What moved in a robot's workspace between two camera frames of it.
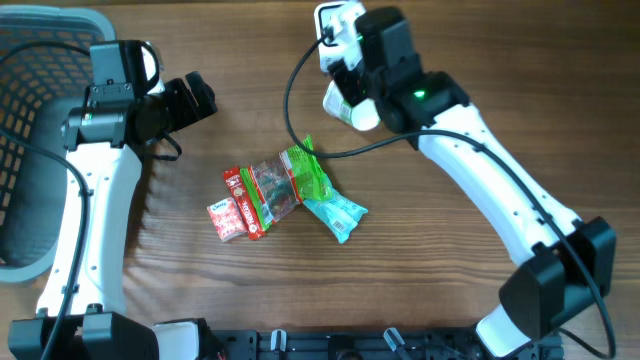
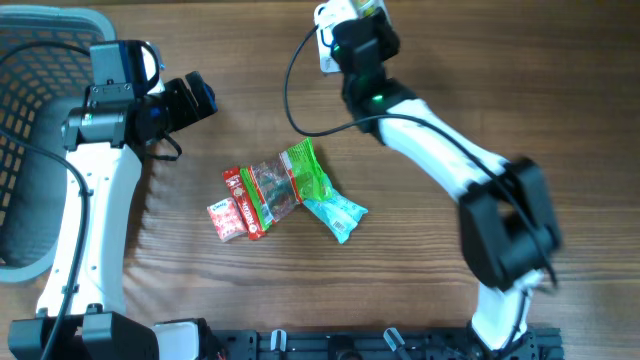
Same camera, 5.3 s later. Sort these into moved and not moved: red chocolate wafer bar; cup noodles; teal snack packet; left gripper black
Moved: cup noodles
Not moved: red chocolate wafer bar; left gripper black; teal snack packet
